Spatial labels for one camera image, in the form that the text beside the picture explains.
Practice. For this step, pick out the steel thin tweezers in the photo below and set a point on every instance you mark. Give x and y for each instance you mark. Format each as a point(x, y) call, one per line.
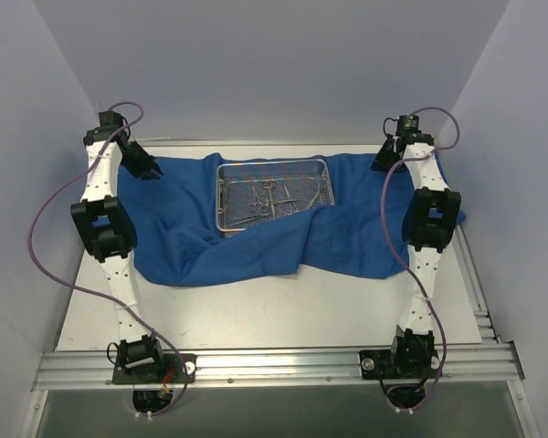
point(250, 218)

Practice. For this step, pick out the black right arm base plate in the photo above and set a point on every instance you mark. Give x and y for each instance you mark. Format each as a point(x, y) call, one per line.
point(381, 364)

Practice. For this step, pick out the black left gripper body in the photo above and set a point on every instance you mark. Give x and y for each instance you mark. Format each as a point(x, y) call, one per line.
point(140, 160)

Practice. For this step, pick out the steel surgical scissors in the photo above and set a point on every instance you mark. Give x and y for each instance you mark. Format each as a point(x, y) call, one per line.
point(257, 204)

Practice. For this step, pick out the steel mesh instrument tray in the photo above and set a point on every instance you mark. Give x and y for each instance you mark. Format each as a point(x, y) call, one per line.
point(234, 192)

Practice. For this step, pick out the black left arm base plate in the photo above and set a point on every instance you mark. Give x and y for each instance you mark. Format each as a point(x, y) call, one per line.
point(170, 370)

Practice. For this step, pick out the aluminium front frame rail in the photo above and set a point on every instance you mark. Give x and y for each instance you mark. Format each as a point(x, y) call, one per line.
point(246, 368)

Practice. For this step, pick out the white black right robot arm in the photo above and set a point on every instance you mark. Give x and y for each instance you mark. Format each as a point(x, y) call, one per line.
point(427, 230)

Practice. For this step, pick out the steel hemostat clamp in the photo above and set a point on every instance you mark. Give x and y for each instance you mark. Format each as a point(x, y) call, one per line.
point(289, 202)

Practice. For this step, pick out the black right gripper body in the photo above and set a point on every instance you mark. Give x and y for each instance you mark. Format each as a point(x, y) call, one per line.
point(384, 155)

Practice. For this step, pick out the blue surgical drape cloth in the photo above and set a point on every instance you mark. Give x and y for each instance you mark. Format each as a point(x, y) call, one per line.
point(179, 245)

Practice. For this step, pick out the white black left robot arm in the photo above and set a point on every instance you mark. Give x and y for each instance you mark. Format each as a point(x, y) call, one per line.
point(109, 235)

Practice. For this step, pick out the steel curved retractor instrument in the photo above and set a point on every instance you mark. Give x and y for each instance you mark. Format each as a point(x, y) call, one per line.
point(312, 193)

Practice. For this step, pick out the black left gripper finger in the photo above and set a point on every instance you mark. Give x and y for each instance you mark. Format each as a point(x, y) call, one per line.
point(149, 176)
point(156, 168)

